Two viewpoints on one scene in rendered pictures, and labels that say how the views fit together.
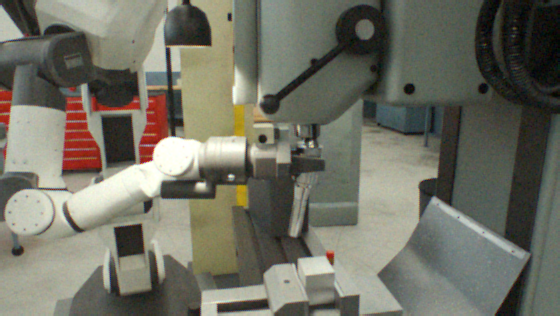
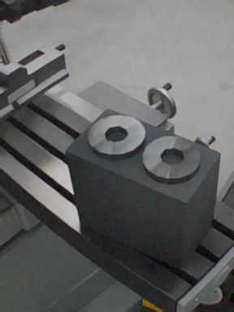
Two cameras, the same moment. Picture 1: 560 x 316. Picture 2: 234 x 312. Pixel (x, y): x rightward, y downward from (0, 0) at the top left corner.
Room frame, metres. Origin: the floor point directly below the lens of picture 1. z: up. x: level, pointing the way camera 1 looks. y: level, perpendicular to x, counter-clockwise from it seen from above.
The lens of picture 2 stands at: (1.65, -0.31, 1.70)
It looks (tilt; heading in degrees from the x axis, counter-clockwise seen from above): 45 degrees down; 149
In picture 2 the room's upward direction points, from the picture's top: 6 degrees counter-clockwise
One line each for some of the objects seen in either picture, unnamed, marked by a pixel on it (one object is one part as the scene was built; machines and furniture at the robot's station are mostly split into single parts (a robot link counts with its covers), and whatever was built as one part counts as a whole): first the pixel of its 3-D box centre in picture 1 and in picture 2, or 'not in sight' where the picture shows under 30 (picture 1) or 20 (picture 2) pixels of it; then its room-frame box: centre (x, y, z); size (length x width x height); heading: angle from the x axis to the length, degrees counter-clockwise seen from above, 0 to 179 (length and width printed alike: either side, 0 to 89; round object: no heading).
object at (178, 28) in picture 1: (187, 25); not in sight; (0.63, 0.15, 1.46); 0.07 x 0.07 x 0.06
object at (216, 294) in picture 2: not in sight; (202, 282); (1.15, 0.22, 0.50); 0.20 x 0.05 x 0.20; 22
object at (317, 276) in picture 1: (315, 280); not in sight; (0.63, -0.05, 1.03); 0.06 x 0.05 x 0.06; 11
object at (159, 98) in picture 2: not in sight; (154, 108); (0.61, 0.45, 0.63); 0.16 x 0.12 x 0.12; 101
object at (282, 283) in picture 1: (284, 291); (4, 67); (0.62, 0.00, 1.02); 0.12 x 0.06 x 0.04; 11
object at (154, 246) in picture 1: (134, 266); not in sight; (1.30, 0.56, 0.68); 0.21 x 0.20 x 0.13; 22
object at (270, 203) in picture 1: (276, 190); (145, 188); (1.15, 0.03, 1.03); 0.22 x 0.12 x 0.20; 22
